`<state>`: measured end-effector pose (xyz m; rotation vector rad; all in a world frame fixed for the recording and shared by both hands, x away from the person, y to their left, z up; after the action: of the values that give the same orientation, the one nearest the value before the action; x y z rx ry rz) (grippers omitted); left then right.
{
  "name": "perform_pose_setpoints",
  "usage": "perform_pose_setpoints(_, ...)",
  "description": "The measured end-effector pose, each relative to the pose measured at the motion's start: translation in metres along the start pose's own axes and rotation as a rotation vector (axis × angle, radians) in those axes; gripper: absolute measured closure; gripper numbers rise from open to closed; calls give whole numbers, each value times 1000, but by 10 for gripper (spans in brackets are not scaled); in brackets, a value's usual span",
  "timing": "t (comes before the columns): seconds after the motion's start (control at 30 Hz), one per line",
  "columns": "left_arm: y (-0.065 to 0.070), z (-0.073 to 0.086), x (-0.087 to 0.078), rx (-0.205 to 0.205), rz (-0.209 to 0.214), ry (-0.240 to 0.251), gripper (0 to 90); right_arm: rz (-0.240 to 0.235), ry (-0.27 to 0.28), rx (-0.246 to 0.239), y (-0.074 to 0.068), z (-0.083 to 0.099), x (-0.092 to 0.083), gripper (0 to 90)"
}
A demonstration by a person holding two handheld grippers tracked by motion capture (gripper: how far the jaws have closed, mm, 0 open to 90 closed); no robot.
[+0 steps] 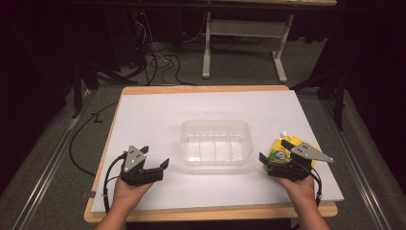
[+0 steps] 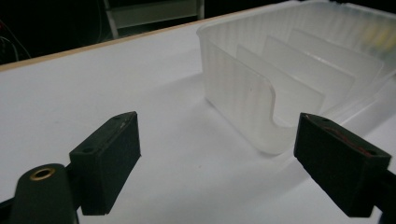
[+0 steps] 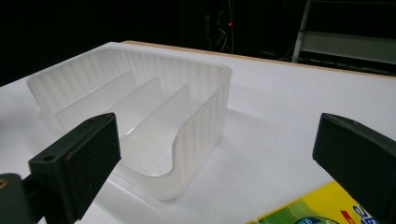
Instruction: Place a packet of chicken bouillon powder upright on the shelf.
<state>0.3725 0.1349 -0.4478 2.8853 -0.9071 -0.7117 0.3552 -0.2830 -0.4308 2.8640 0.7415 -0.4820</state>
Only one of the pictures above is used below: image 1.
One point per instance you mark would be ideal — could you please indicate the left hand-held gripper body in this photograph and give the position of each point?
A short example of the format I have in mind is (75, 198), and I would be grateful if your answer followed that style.
(134, 159)

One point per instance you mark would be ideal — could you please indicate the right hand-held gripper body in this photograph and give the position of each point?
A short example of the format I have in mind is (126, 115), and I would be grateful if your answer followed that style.
(306, 152)

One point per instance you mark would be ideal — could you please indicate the yellow spout pouch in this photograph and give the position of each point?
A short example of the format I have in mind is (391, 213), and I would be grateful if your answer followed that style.
(278, 155)

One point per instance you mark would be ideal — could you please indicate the clear plastic container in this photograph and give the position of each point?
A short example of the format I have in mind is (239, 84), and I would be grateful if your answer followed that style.
(215, 143)

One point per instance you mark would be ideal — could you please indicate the person's left hand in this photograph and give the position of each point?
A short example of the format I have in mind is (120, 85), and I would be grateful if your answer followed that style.
(127, 193)

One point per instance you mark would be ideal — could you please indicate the person's right hand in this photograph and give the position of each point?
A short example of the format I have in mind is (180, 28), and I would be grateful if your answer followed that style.
(301, 191)

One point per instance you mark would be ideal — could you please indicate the black stand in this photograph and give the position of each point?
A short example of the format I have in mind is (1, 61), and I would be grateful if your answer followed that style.
(339, 96)
(78, 86)

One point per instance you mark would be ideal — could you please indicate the white board sheet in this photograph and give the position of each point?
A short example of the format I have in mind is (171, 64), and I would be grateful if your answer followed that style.
(198, 105)

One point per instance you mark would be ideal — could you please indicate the metal floor rail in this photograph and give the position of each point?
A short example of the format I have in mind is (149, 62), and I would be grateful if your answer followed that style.
(357, 166)
(51, 169)

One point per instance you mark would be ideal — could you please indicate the white desk frame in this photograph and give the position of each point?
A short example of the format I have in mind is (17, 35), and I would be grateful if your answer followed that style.
(245, 28)

